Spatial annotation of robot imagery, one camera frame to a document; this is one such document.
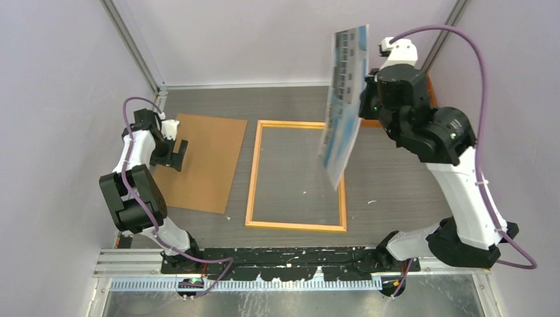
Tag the building and sky photo print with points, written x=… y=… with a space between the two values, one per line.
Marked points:
x=342 y=122

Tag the aluminium left side rail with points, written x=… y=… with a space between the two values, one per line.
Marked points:
x=135 y=202

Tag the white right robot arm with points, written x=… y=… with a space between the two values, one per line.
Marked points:
x=444 y=141

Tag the aluminium rail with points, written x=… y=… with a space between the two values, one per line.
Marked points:
x=135 y=202
x=141 y=270

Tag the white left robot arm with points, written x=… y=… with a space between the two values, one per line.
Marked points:
x=176 y=241

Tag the brown fibreboard backing board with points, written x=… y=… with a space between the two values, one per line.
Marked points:
x=209 y=164

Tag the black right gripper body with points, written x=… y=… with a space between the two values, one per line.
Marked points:
x=368 y=109

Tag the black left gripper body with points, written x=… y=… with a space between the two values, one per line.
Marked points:
x=162 y=154

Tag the aluminium front rail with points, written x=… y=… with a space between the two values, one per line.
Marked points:
x=141 y=270

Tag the orange compartment tray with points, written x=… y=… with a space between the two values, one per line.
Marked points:
x=377 y=124

